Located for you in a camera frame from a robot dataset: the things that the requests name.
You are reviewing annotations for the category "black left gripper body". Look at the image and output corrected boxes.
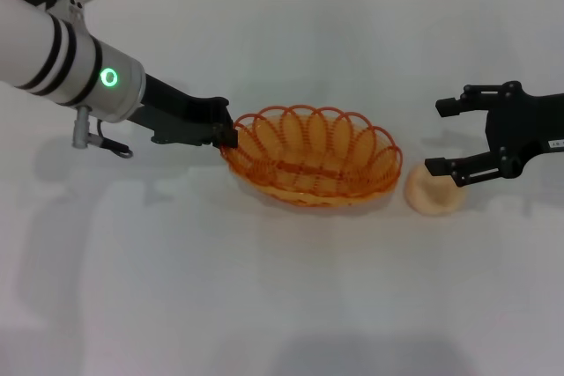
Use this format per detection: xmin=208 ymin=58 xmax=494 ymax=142
xmin=130 ymin=72 xmax=195 ymax=133

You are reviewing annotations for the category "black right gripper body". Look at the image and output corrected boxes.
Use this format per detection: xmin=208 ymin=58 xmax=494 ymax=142
xmin=484 ymin=80 xmax=564 ymax=179

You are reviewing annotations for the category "round cream bun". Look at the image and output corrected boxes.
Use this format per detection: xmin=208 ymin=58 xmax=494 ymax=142
xmin=404 ymin=163 xmax=466 ymax=217

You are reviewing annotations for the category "orange woven plastic basket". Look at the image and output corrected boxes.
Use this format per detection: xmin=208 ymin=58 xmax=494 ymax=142
xmin=219 ymin=105 xmax=404 ymax=209

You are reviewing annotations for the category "grey left arm cable connector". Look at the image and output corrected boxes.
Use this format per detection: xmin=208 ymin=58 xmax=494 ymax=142
xmin=72 ymin=106 xmax=133 ymax=159

